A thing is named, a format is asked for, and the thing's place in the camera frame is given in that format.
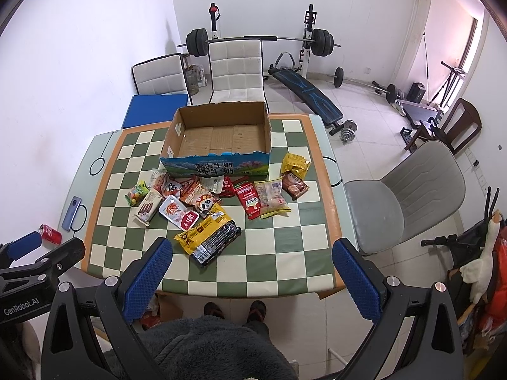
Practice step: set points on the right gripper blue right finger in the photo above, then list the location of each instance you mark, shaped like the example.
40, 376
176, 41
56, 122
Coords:
433, 346

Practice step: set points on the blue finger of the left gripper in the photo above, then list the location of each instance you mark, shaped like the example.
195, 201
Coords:
57, 261
17, 249

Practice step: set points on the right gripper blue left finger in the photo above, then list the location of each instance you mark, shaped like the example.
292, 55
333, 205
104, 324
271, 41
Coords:
71, 349

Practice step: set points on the green fruit candy bag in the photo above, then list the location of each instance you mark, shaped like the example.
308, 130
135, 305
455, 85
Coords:
137, 194

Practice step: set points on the silver spicy fish pouch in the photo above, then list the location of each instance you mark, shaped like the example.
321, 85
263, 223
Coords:
178, 214

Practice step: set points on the yellow black snack bag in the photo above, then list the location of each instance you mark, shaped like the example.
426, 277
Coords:
207, 240

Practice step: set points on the orange sunflower seed bag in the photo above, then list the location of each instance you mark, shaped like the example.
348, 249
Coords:
194, 194

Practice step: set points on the red long snack packet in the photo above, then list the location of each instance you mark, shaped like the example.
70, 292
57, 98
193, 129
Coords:
248, 197

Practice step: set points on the clear pink snack bag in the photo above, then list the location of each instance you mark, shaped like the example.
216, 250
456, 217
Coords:
271, 199

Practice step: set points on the brown red snack packet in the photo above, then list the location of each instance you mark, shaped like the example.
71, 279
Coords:
294, 186

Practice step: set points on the yellow crinkled snack bag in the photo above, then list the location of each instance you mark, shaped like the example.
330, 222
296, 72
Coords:
295, 164

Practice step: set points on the white red shrimp snack bag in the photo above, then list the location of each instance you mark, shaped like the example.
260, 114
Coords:
161, 182

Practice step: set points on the white beige pouch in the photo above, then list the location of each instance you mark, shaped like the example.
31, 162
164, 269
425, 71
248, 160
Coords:
213, 184

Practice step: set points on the red chocolate snack packet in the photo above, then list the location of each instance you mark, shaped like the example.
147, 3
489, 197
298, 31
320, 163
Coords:
230, 186

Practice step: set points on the blue smartphone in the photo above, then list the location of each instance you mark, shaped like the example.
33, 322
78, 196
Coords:
71, 212

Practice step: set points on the checkered green table mat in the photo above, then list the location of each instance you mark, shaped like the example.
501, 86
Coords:
236, 238

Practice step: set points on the grey shell chair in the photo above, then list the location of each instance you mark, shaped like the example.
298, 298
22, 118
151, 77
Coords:
421, 192

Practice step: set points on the cardboard milk box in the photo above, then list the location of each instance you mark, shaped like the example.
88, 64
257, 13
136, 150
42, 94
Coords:
228, 138

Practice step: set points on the dark wooden chair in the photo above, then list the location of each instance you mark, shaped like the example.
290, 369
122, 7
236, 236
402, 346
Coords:
456, 128

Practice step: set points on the chrome dumbbell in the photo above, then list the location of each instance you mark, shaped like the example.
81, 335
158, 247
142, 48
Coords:
348, 131

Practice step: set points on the white padded chair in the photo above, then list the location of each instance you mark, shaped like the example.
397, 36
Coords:
236, 71

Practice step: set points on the floor barbell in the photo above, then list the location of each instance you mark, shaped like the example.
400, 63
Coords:
391, 92

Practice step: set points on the black sit-up bench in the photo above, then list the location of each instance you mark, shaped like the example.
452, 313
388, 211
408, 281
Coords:
306, 91

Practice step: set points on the barbell on rack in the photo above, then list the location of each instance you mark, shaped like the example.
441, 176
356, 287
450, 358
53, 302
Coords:
316, 42

